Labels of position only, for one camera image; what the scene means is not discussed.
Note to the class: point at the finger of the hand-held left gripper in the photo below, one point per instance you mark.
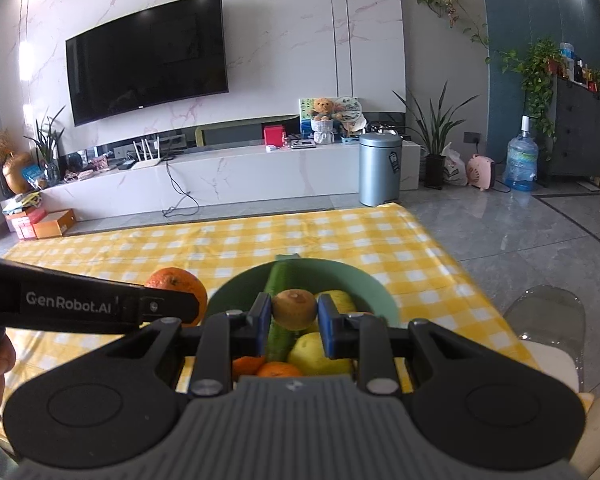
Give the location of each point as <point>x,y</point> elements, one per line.
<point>170,305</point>

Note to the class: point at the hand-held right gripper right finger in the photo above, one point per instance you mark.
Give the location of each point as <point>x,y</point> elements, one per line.
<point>326,330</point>

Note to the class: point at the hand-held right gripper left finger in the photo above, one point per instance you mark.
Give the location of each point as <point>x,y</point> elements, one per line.
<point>264,317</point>

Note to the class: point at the orange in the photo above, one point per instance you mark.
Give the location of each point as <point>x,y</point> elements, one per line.
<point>247,366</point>
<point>280,371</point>
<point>180,282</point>

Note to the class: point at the brown kiwi fruit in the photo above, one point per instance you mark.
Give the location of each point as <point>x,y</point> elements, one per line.
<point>294,308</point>

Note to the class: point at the green bowl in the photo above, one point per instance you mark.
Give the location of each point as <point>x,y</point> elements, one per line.
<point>230,290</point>

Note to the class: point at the green cucumber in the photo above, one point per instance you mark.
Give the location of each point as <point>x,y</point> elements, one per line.
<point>280,280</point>

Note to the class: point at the orange shoebox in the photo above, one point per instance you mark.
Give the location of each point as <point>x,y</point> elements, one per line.
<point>55,224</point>

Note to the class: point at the red cardboard box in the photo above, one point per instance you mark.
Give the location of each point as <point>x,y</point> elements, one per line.
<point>25,227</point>

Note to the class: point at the yellow checkered tablecloth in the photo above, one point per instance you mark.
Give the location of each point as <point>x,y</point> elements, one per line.
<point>330,240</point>

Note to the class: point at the gold vase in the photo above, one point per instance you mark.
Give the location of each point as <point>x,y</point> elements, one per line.
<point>17,175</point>

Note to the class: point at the white marble television cabinet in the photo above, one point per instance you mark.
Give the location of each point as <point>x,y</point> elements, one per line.
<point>260,175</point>

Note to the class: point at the white router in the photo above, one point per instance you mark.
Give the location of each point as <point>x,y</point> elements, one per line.
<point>146,162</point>

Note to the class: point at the green plant in glass vase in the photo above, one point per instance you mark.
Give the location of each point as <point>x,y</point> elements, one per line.
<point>47,150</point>

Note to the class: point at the silver trash can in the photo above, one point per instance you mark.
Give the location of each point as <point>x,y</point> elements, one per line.
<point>380,170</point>

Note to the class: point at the small kitchen scale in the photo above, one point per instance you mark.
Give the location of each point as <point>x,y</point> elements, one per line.
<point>303,144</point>

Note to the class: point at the white plastic bag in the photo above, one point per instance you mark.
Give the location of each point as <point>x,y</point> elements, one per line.
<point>454,167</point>

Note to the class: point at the brown teddy bear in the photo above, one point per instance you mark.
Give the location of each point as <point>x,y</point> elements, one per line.
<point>323,108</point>

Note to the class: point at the pink space heater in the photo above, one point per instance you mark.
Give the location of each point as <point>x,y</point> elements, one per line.
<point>481,172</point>

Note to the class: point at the round paper fan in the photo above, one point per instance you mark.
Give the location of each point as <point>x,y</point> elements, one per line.
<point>349,110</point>

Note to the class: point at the potted plant with long leaves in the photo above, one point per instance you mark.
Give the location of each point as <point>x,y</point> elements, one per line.
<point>435,135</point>

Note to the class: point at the transparent chair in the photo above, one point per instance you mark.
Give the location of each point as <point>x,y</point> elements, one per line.
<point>550,320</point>

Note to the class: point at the black curved television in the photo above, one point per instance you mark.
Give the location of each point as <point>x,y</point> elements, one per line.
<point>145,60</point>

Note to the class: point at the blue water jug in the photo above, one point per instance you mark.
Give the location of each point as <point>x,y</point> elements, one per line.
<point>521,162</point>

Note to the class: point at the grey drawer cabinet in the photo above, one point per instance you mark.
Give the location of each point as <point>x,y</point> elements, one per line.
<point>580,130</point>

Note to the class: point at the trailing ivy plant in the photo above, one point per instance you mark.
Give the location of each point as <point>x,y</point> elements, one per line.
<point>535,80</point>

